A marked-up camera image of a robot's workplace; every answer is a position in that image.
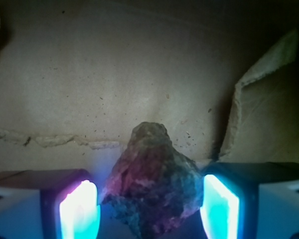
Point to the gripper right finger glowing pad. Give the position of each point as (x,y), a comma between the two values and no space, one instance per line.
(251,200)

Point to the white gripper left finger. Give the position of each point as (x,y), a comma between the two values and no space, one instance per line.
(48,204)

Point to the dark brown rock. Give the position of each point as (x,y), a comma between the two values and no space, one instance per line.
(152,187)

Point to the brown paper bag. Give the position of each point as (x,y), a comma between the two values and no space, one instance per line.
(76,76)

